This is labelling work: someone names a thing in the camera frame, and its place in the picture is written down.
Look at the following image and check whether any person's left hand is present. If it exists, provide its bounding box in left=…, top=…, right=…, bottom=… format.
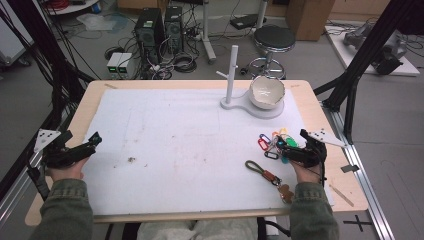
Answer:
left=45, top=156, right=90, bottom=183

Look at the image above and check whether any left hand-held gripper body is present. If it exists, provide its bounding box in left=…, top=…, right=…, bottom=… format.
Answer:
left=33, top=128, right=98, bottom=170

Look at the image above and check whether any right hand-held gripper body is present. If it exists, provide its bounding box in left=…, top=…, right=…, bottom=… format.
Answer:
left=285, top=128, right=348, bottom=169

